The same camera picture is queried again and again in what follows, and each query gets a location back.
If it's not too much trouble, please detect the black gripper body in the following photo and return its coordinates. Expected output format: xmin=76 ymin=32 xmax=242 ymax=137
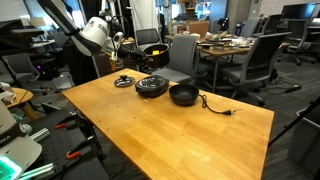
xmin=116 ymin=45 xmax=136 ymax=62

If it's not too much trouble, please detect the glass pot lid black knob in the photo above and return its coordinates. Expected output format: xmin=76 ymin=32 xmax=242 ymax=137
xmin=113 ymin=74 xmax=137 ymax=89

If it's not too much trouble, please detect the black round bowl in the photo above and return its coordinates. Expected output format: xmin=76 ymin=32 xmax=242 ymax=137
xmin=168 ymin=83 xmax=201 ymax=107

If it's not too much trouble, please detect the black electric hot plate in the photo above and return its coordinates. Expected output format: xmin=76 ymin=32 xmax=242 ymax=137
xmin=134 ymin=75 xmax=171 ymax=99

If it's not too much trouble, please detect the black jacket pile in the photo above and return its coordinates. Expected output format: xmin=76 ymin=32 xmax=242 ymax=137
xmin=62 ymin=34 xmax=99 ymax=85

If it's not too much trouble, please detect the grey padded office chair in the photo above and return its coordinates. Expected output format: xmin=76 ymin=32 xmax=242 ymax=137
xmin=151 ymin=34 xmax=200 ymax=86

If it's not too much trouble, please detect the brown cardboard box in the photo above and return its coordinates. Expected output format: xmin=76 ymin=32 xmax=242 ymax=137
xmin=187 ymin=20 xmax=211 ymax=38

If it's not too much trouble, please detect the black computer tower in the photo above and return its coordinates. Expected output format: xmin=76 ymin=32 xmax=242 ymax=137
xmin=31 ymin=58 xmax=62 ymax=81

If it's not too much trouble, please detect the white shade table lamp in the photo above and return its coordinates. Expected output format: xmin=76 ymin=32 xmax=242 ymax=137
xmin=29 ymin=17 xmax=47 ymax=28

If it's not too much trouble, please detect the black shelf unit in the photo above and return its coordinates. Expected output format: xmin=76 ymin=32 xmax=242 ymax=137
xmin=0 ymin=19 xmax=45 ymax=56

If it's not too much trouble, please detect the round wooden side table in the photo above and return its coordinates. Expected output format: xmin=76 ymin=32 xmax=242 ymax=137
xmin=4 ymin=87 xmax=40 ymax=122

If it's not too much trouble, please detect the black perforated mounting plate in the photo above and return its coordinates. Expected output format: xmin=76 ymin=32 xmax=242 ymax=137
xmin=28 ymin=109 xmax=109 ymax=180

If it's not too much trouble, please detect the aluminium extrusion bar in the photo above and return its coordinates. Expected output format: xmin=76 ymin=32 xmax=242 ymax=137
xmin=29 ymin=127 xmax=51 ymax=143
xmin=19 ymin=162 xmax=55 ymax=180

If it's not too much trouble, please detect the grey mesh office chair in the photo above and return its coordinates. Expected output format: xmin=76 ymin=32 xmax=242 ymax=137
xmin=220 ymin=31 xmax=293 ymax=107

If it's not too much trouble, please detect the black computer monitor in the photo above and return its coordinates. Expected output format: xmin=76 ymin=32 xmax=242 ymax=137
xmin=281 ymin=2 xmax=317 ymax=20

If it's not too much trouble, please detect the black tripod leg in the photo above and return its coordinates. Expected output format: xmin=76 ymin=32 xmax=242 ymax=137
xmin=268 ymin=96 xmax=320 ymax=148

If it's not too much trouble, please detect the grey plastic bin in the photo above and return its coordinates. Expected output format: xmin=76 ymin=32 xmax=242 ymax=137
xmin=287 ymin=105 xmax=320 ymax=175

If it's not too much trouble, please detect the orange handled clamp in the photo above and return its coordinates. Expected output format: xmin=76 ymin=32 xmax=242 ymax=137
xmin=54 ymin=113 xmax=79 ymax=130
xmin=65 ymin=134 xmax=98 ymax=160

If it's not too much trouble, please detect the black power cable with plug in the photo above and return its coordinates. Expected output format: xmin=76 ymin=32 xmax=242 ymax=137
xmin=198 ymin=94 xmax=242 ymax=117

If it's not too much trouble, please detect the black floor cable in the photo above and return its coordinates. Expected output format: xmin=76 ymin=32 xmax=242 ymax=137
xmin=262 ymin=77 xmax=303 ymax=97

